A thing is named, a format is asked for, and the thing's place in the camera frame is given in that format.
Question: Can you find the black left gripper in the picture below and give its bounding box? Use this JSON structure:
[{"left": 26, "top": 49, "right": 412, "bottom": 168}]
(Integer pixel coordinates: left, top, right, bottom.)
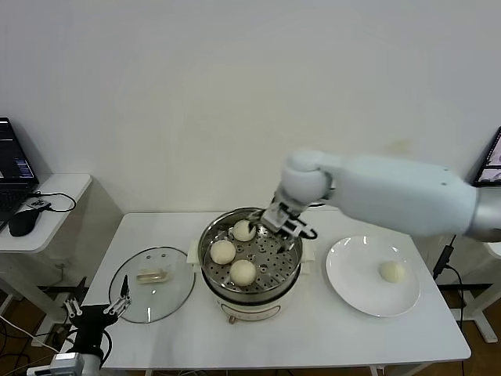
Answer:
[{"left": 63, "top": 274, "right": 132, "bottom": 354}]

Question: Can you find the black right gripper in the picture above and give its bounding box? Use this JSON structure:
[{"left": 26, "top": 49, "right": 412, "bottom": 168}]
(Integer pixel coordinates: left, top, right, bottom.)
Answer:
[{"left": 249, "top": 197, "right": 315, "bottom": 255}]

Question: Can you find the white steamed baozi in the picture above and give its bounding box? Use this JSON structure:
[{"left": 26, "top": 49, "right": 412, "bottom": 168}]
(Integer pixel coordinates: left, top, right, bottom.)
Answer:
[
  {"left": 377, "top": 260, "right": 406, "bottom": 284},
  {"left": 232, "top": 219, "right": 258, "bottom": 242},
  {"left": 229, "top": 259, "right": 258, "bottom": 287},
  {"left": 210, "top": 240, "right": 236, "bottom": 265}
]

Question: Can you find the glass pot lid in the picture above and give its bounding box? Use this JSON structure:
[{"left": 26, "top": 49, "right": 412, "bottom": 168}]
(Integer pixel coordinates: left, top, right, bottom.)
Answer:
[{"left": 109, "top": 246, "right": 196, "bottom": 324}]

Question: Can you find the stainless steel steamer basket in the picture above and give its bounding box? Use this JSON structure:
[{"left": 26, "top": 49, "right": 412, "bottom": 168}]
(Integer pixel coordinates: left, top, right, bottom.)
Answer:
[{"left": 198, "top": 208, "right": 304, "bottom": 295}]

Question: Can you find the white power strip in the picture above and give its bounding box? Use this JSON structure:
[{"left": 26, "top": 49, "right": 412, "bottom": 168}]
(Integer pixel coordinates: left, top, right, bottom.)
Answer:
[{"left": 30, "top": 327, "right": 66, "bottom": 349}]

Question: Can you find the cream electric cooking pot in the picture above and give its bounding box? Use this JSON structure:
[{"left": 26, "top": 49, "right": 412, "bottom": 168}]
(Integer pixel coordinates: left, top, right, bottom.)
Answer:
[{"left": 186, "top": 237, "right": 315, "bottom": 326}]

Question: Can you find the white round plate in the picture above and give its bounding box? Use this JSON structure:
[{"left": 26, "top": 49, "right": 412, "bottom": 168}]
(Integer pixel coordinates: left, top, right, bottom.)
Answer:
[{"left": 325, "top": 235, "right": 421, "bottom": 318}]

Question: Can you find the black computer mouse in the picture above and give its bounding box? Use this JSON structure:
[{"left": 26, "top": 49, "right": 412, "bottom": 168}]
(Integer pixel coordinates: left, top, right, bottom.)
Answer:
[{"left": 8, "top": 210, "right": 40, "bottom": 238}]

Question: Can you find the white side table with mouse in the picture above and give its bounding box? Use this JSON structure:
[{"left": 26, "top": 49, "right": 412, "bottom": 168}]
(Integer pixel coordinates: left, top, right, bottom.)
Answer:
[{"left": 0, "top": 174, "right": 92, "bottom": 326}]

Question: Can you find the black dongle with sticker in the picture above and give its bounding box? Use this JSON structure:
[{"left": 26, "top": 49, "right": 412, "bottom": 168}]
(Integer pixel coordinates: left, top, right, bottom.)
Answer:
[{"left": 25, "top": 198, "right": 51, "bottom": 213}]

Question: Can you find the black laptop with dark screen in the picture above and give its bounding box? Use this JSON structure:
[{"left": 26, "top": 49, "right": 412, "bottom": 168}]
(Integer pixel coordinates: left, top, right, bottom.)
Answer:
[{"left": 0, "top": 116, "right": 40, "bottom": 232}]

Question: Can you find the white side table with label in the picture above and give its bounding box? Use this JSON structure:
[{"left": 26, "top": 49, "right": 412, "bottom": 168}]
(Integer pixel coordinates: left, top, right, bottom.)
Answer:
[{"left": 436, "top": 237, "right": 501, "bottom": 345}]

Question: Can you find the grey laptop with pale screen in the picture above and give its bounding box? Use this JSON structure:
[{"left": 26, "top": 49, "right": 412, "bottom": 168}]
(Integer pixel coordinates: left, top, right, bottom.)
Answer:
[{"left": 472, "top": 125, "right": 501, "bottom": 188}]

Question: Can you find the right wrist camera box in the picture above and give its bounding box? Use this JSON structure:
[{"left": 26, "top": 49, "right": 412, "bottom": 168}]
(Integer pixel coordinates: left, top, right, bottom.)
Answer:
[{"left": 261, "top": 202, "right": 291, "bottom": 237}]

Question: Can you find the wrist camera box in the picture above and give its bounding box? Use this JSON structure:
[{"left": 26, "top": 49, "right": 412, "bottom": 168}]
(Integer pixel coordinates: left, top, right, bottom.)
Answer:
[
  {"left": 261, "top": 202, "right": 291, "bottom": 237},
  {"left": 48, "top": 351, "right": 85, "bottom": 374}
]

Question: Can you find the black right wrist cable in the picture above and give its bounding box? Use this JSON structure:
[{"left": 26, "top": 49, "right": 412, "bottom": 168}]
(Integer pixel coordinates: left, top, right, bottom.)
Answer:
[{"left": 296, "top": 222, "right": 319, "bottom": 240}]

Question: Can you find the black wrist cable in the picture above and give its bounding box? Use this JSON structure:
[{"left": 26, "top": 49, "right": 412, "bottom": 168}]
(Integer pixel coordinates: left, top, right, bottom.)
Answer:
[
  {"left": 296, "top": 222, "right": 319, "bottom": 240},
  {"left": 63, "top": 327, "right": 114, "bottom": 370}
]

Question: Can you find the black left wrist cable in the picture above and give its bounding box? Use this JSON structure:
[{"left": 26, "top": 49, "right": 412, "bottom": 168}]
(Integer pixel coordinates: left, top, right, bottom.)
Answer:
[{"left": 63, "top": 327, "right": 114, "bottom": 370}]

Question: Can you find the white lid handle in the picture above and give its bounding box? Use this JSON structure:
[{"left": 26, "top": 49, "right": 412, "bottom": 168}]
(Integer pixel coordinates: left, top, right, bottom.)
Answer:
[{"left": 135, "top": 268, "right": 170, "bottom": 285}]

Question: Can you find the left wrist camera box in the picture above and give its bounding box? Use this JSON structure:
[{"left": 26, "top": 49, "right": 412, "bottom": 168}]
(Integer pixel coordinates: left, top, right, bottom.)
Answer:
[{"left": 48, "top": 351, "right": 85, "bottom": 374}]

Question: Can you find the black looped dongle cable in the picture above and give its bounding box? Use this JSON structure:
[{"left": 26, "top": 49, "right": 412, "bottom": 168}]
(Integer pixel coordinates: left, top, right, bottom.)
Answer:
[{"left": 27, "top": 191, "right": 76, "bottom": 215}]

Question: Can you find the black cable with adapter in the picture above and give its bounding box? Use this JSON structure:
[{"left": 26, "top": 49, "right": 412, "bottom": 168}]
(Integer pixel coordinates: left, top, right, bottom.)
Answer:
[{"left": 431, "top": 233, "right": 486, "bottom": 322}]

